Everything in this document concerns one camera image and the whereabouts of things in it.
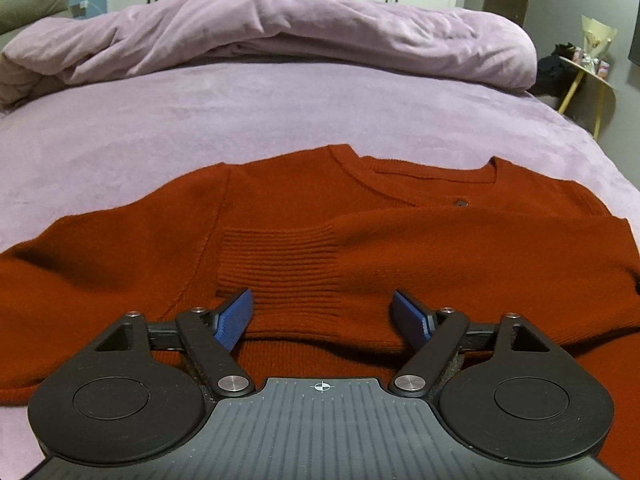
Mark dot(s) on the purple bed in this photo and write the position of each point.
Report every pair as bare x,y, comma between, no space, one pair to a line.
150,120

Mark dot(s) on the dark clothes pile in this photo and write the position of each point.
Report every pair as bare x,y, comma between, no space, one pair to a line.
550,72

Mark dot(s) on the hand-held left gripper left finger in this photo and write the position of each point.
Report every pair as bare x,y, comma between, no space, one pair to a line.
232,322

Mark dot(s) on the white wall charger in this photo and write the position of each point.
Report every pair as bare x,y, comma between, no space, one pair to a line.
78,8

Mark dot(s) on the yellow side table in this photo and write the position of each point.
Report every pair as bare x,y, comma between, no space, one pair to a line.
597,82

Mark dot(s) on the red knit sweater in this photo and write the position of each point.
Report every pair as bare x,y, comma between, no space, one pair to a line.
400,240

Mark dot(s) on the black wall screen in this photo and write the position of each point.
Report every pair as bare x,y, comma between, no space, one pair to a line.
635,50

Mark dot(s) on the grey-green headboard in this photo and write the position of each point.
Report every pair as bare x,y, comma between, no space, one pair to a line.
30,2

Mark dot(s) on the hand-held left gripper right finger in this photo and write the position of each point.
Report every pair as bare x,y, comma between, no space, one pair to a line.
412,317

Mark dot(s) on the cream wrapped bouquet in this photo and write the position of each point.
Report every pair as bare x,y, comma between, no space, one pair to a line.
595,35

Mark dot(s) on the purple duvet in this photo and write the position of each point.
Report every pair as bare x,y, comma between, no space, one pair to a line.
280,30

